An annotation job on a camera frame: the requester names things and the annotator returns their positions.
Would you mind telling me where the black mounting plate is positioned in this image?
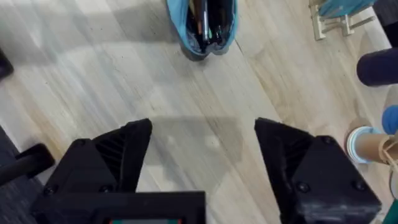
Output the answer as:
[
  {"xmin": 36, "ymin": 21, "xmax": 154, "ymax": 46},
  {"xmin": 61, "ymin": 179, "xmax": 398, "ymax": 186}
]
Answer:
[{"xmin": 0, "ymin": 49, "xmax": 15, "ymax": 80}]

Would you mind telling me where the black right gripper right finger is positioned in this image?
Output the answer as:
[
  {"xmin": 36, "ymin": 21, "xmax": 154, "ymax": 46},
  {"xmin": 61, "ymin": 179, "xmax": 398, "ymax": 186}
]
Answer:
[{"xmin": 254, "ymin": 117, "xmax": 382, "ymax": 224}]

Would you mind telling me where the blue soft zip bag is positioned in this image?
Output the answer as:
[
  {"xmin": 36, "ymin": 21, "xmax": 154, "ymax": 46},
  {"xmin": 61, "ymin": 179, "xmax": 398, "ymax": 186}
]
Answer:
[{"xmin": 165, "ymin": 0, "xmax": 239, "ymax": 62}]

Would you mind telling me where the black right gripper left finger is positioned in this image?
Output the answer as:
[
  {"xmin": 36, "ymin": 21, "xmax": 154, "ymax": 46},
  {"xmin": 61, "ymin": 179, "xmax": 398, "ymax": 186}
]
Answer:
[{"xmin": 40, "ymin": 118, "xmax": 153, "ymax": 195}]

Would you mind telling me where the small blue round object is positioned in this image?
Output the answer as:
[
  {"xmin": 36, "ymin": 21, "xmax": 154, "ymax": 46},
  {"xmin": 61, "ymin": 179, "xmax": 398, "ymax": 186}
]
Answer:
[{"xmin": 381, "ymin": 105, "xmax": 398, "ymax": 136}]

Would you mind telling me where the brown tape roll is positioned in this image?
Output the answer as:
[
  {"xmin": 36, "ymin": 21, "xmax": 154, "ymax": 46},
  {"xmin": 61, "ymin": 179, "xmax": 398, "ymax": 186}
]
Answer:
[{"xmin": 346, "ymin": 125, "xmax": 398, "ymax": 166}]

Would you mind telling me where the black rail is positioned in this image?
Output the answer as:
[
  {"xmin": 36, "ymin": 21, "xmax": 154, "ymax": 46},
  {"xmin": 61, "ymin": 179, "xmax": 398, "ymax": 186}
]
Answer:
[{"xmin": 0, "ymin": 124, "xmax": 44, "ymax": 224}]

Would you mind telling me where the blue cloth item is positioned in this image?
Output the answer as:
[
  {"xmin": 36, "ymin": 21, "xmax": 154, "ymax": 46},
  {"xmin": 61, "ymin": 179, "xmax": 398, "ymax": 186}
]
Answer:
[{"xmin": 318, "ymin": 0, "xmax": 377, "ymax": 19}]

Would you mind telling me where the black clamp handle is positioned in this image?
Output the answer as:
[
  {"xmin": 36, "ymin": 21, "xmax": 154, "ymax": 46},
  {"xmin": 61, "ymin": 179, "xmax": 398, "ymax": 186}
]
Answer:
[{"xmin": 0, "ymin": 142, "xmax": 56, "ymax": 187}]

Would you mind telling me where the dark navy round object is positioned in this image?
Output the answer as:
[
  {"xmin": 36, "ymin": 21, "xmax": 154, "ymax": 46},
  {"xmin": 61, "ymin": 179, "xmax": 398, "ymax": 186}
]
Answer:
[{"xmin": 356, "ymin": 47, "xmax": 398, "ymax": 87}]

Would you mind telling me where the pale wooden peg rack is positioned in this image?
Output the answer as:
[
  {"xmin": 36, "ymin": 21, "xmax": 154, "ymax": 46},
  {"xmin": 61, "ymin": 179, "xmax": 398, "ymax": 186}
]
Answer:
[{"xmin": 308, "ymin": 0, "xmax": 376, "ymax": 42}]

